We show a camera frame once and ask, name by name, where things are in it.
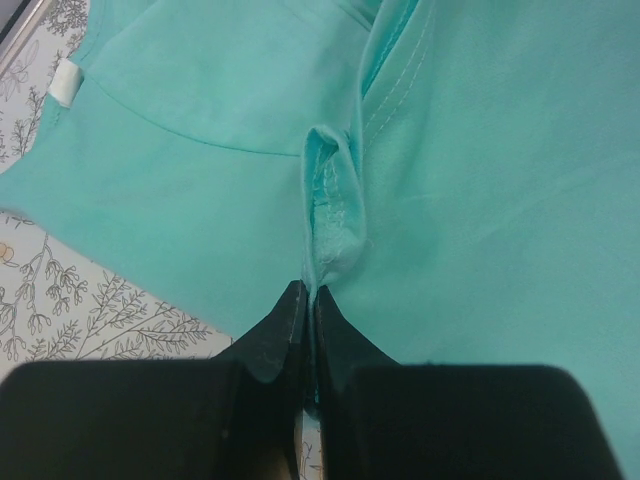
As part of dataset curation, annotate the aluminium frame rail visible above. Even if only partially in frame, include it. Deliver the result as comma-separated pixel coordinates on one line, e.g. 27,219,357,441
1,0,51,57

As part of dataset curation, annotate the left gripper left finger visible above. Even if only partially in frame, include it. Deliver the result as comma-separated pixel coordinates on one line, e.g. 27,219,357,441
1,281,308,479

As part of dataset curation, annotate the teal t shirt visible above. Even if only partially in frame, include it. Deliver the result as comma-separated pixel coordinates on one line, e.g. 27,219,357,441
1,1,639,479

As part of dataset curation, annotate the floral patterned table mat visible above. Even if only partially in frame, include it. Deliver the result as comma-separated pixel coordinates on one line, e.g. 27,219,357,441
1,1,233,372

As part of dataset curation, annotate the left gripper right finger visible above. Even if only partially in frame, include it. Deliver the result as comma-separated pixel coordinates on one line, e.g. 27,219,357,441
314,288,621,479

